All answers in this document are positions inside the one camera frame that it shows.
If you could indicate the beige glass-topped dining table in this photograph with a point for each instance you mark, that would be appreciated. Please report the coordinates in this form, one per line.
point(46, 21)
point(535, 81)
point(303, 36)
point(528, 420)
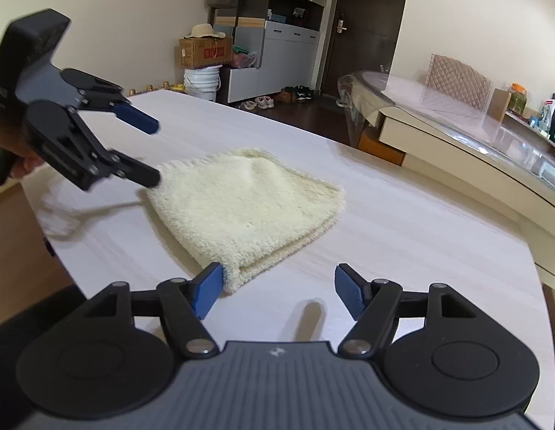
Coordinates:
point(461, 143)

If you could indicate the quilted back chair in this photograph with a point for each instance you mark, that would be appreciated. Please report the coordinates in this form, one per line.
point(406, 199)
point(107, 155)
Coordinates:
point(458, 80)

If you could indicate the white plastic bucket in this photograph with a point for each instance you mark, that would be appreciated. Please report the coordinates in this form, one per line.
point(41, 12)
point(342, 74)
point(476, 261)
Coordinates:
point(201, 83)

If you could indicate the blue white packet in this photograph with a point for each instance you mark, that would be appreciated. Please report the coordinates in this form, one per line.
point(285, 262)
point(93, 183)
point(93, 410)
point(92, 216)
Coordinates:
point(547, 116)

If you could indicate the cluster of cooking oil bottles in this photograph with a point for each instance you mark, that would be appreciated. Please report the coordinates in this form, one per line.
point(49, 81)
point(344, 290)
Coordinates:
point(165, 87)

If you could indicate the row of shoes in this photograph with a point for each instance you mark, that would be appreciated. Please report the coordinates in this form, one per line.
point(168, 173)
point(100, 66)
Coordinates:
point(277, 97)

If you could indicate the grey white cabinet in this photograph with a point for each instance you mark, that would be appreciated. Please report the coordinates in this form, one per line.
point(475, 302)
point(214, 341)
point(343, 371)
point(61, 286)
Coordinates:
point(286, 58)

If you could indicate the orange lid jar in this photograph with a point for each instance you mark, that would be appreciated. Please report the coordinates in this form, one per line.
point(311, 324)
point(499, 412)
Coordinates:
point(517, 98)

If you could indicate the colourful clothes pile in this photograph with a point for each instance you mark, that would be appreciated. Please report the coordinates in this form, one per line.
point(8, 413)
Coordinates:
point(246, 57)

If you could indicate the pale yellow towel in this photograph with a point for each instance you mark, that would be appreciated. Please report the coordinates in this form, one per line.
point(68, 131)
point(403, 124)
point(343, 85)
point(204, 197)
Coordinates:
point(241, 201)

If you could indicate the brown cardboard box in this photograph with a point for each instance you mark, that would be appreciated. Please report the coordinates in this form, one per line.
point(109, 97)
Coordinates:
point(205, 53)

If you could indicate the small dark object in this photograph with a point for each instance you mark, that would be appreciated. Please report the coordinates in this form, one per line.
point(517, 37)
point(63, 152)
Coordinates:
point(300, 13)

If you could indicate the person's left hand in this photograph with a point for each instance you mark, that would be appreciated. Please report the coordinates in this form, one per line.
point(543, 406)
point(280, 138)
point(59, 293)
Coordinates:
point(28, 161)

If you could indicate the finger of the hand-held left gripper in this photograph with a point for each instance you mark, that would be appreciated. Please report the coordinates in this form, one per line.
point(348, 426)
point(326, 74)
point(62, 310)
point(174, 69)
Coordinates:
point(140, 121)
point(143, 175)

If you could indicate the person's black clothing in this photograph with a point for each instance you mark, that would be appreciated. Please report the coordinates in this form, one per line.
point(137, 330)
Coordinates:
point(22, 358)

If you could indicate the wooden desktop shelf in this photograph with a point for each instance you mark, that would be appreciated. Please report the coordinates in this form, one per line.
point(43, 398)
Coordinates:
point(499, 105)

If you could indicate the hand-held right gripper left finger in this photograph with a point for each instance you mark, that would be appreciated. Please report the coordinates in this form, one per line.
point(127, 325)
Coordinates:
point(208, 289)

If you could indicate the dark brown door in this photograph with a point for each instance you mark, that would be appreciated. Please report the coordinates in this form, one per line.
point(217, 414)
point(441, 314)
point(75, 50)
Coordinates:
point(362, 31)

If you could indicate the straw hat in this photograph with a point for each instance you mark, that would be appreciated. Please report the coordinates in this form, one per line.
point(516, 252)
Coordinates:
point(204, 32)

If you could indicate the blue storage box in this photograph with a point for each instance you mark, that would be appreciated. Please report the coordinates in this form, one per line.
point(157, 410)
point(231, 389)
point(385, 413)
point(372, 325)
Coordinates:
point(276, 16)

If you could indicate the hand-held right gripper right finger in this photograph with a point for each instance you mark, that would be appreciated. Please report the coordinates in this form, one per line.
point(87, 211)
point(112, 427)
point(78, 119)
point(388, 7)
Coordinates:
point(349, 293)

